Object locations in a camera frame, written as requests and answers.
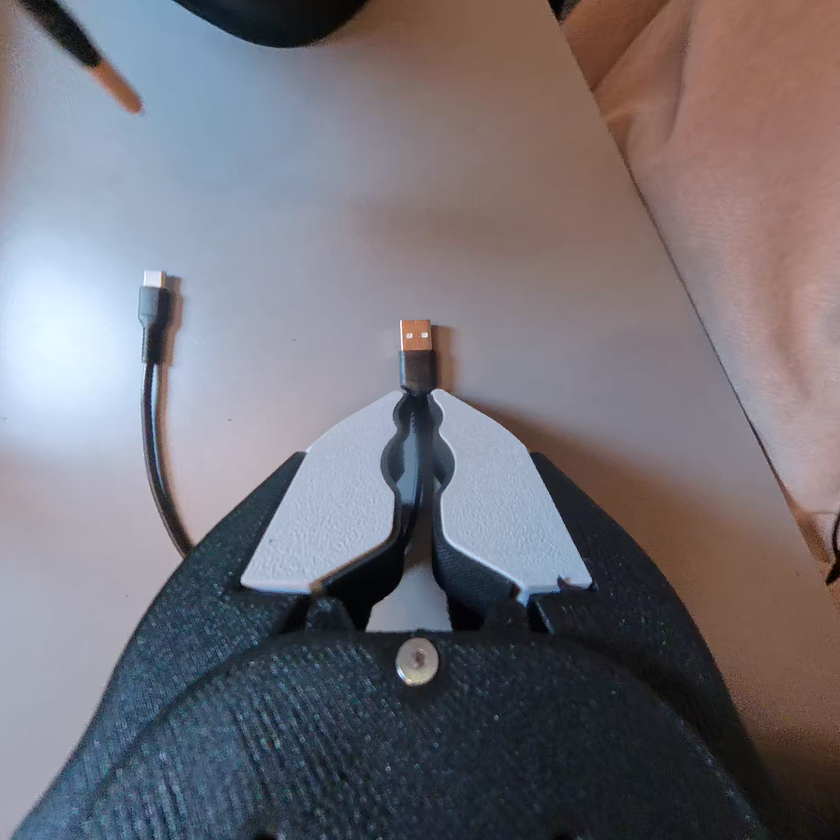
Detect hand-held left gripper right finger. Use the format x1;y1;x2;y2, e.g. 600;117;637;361
428;389;593;606

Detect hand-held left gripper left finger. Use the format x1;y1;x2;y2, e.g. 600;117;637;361
240;390;414;595

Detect black usb cable grey plug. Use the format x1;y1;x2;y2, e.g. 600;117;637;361
139;268;439;559

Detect braided usb cable orange plugs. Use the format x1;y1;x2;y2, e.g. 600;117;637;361
18;0;145;116

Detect person's beige hoodie torso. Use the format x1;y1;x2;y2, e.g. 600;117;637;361
561;0;840;592

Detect black textured armrest pad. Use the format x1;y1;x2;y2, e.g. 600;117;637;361
171;0;368;48

